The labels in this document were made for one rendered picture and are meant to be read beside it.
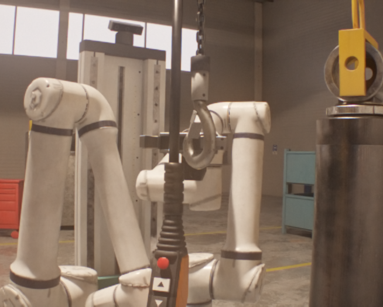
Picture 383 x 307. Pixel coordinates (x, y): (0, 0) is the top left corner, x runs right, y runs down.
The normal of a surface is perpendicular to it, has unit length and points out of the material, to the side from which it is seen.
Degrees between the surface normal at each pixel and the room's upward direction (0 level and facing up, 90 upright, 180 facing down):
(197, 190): 90
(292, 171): 90
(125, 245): 81
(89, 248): 90
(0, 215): 90
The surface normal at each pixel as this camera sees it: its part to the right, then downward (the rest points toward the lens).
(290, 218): -0.86, -0.02
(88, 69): 0.55, 0.02
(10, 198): 0.14, 0.01
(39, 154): -0.17, 0.07
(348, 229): -0.49, 0.00
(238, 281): -0.33, -0.15
